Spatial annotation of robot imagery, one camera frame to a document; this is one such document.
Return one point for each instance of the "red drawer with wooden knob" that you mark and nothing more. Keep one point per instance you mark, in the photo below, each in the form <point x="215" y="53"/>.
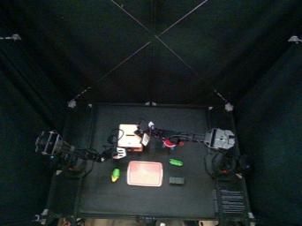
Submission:
<point x="135" y="149"/>

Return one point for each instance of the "white box with orange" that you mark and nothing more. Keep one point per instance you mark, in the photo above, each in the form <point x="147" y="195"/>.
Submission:
<point x="129" y="136"/>

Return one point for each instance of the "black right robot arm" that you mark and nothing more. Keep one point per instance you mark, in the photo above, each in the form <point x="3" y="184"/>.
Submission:
<point x="219" y="138"/>

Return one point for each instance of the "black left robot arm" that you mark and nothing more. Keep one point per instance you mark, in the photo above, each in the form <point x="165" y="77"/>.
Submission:
<point x="80" y="153"/>

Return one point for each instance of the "red plastic cup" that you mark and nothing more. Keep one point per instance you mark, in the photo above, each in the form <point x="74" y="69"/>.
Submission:
<point x="169" y="143"/>

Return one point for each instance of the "green toy corn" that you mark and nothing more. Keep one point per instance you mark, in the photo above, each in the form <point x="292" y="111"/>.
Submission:
<point x="115" y="175"/>

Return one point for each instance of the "red square tray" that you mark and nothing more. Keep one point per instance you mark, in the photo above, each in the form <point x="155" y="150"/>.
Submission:
<point x="145" y="173"/>

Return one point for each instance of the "green toy vegetable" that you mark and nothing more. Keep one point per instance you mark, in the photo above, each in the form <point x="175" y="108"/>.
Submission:
<point x="175" y="162"/>

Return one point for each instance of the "block with red dot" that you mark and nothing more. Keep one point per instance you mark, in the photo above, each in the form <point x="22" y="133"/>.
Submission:
<point x="177" y="180"/>

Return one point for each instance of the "silver frame bracket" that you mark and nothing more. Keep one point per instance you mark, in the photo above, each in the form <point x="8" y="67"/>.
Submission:
<point x="71" y="103"/>
<point x="229" y="106"/>
<point x="15" y="37"/>
<point x="294" y="39"/>

